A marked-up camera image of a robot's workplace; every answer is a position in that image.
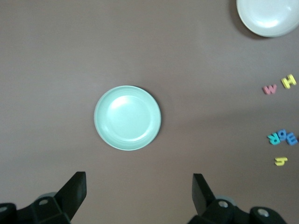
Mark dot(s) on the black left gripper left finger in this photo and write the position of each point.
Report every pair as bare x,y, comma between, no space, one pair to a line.
65,203

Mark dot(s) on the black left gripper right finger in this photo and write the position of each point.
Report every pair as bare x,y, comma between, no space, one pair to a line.
205,205

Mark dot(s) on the blue lowercase m foam letter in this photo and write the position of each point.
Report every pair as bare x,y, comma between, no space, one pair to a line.
291,138

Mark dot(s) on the pink lowercase w foam letter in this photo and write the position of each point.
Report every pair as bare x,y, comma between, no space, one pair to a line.
265,89

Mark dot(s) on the yellow uppercase H foam letter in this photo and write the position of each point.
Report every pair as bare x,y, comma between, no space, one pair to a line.
289,81

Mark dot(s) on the yellow lowercase h foam letter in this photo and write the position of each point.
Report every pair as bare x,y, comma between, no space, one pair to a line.
278,162

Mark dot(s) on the teal uppercase R foam letter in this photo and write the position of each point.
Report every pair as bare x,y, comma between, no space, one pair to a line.
273,140

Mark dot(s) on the green plate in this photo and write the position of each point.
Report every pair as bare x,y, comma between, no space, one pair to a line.
127,117

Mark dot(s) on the beige plate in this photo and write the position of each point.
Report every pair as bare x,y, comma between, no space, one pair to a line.
266,14

